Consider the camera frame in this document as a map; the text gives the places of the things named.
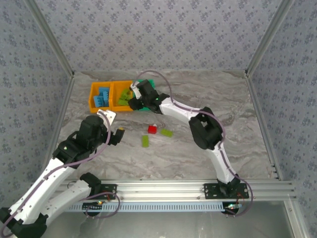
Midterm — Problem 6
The green plastic bin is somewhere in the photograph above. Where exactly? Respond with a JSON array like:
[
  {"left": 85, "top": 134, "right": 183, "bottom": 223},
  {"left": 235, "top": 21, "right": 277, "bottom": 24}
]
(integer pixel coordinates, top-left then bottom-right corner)
[{"left": 133, "top": 78, "right": 160, "bottom": 114}]

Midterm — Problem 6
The yellow plastic bin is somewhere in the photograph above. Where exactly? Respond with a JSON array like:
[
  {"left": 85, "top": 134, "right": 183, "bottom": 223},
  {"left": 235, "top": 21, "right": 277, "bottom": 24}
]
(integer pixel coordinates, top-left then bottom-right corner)
[
  {"left": 88, "top": 81, "right": 115, "bottom": 114},
  {"left": 109, "top": 80, "right": 136, "bottom": 113}
]

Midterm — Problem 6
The black controller board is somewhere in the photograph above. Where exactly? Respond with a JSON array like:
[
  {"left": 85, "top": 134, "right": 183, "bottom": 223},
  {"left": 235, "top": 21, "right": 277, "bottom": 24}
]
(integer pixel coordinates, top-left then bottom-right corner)
[
  {"left": 223, "top": 202, "right": 243, "bottom": 217},
  {"left": 82, "top": 201, "right": 104, "bottom": 217}
]

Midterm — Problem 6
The grey metal panel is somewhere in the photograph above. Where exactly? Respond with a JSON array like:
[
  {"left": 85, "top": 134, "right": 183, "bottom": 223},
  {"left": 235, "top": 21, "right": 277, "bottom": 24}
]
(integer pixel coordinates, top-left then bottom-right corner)
[{"left": 43, "top": 200, "right": 302, "bottom": 238}]

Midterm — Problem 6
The aluminium side rail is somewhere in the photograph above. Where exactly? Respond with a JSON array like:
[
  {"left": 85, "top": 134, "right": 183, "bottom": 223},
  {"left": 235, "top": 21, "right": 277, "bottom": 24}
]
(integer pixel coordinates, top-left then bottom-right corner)
[
  {"left": 49, "top": 73, "right": 76, "bottom": 162},
  {"left": 244, "top": 71, "right": 284, "bottom": 180}
]

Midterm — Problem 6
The grey base cable loop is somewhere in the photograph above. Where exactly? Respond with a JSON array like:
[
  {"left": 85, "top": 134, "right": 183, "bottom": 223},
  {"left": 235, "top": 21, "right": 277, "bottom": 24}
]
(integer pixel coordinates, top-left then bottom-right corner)
[{"left": 84, "top": 192, "right": 121, "bottom": 219}]

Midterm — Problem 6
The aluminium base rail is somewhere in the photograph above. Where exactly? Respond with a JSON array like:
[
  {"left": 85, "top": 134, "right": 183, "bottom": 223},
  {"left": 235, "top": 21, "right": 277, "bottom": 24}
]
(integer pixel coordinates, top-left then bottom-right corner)
[{"left": 58, "top": 178, "right": 297, "bottom": 202}]

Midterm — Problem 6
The slotted white cable duct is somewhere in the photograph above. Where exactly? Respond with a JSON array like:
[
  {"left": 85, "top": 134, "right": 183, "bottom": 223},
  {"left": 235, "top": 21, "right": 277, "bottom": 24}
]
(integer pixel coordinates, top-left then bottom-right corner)
[{"left": 70, "top": 201, "right": 237, "bottom": 213}]

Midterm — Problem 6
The aluminium frame post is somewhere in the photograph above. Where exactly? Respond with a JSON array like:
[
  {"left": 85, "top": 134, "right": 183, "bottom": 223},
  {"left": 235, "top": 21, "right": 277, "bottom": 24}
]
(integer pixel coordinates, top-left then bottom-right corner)
[
  {"left": 26, "top": 0, "right": 75, "bottom": 78},
  {"left": 244, "top": 0, "right": 297, "bottom": 76}
]

